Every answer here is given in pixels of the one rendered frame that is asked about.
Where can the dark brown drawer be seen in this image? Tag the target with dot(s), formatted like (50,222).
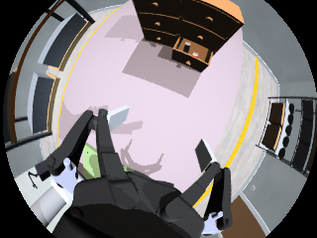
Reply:
(203,14)
(160,22)
(194,32)
(160,37)
(169,7)
(200,63)

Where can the dark brown chest of drawers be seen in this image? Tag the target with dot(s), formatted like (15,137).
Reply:
(226,6)

